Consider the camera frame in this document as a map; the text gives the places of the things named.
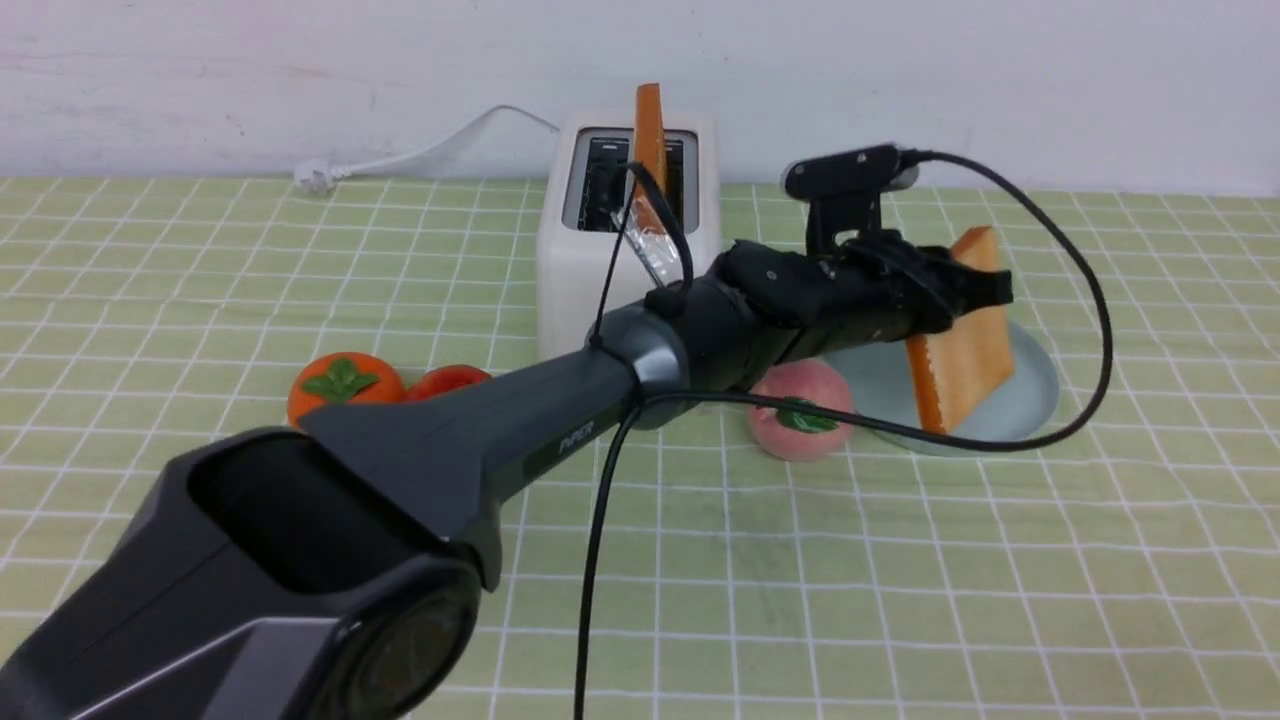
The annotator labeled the black camera cable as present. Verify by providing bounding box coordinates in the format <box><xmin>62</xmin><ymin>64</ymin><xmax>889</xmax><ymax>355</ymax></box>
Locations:
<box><xmin>573</xmin><ymin>150</ymin><xmax>1115</xmax><ymax>720</ymax></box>

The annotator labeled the toast slice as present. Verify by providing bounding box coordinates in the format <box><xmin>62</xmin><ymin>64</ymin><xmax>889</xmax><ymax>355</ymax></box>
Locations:
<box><xmin>632</xmin><ymin>82</ymin><xmax>667</xmax><ymax>234</ymax></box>
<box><xmin>906</xmin><ymin>225</ymin><xmax>1014</xmax><ymax>436</ymax></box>

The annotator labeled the orange persimmon with leaf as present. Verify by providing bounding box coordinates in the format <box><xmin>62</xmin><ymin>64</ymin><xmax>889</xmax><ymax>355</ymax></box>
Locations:
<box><xmin>285</xmin><ymin>352</ymin><xmax>407</xmax><ymax>427</ymax></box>

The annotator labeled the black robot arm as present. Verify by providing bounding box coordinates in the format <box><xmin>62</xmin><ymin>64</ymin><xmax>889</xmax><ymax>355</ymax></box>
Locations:
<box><xmin>3</xmin><ymin>231</ymin><xmax>1012</xmax><ymax>719</ymax></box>

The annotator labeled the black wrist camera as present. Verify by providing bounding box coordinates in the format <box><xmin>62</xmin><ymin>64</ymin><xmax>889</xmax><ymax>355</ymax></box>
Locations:
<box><xmin>781</xmin><ymin>143</ymin><xmax>922</xmax><ymax>256</ymax></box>

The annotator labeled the white two-slot toaster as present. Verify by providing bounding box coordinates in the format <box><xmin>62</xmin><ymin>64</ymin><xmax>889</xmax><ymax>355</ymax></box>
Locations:
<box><xmin>535</xmin><ymin>109</ymin><xmax>723</xmax><ymax>361</ymax></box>

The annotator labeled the red apple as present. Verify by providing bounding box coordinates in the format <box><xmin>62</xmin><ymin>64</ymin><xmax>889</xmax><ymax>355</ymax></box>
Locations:
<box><xmin>403</xmin><ymin>364</ymin><xmax>492</xmax><ymax>404</ymax></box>

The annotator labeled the light blue plate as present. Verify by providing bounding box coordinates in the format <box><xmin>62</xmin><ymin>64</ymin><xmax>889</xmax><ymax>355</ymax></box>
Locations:
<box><xmin>822</xmin><ymin>322</ymin><xmax>1060</xmax><ymax>442</ymax></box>

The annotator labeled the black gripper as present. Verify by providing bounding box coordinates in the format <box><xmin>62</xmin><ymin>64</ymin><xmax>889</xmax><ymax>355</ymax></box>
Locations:
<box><xmin>716</xmin><ymin>232</ymin><xmax>1014</xmax><ymax>345</ymax></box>

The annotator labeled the white power cord with plug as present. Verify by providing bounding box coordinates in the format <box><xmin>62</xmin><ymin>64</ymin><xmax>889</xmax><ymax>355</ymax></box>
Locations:
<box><xmin>294</xmin><ymin>105</ymin><xmax>561</xmax><ymax>195</ymax></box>

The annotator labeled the pink peach with leaf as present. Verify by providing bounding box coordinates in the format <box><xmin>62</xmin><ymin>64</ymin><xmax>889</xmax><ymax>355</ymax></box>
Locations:
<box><xmin>746</xmin><ymin>359</ymin><xmax>854</xmax><ymax>462</ymax></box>

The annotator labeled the green checkered tablecloth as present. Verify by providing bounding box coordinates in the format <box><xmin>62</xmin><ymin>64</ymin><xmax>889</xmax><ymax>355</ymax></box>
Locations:
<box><xmin>1</xmin><ymin>177</ymin><xmax>1279</xmax><ymax>719</ymax></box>

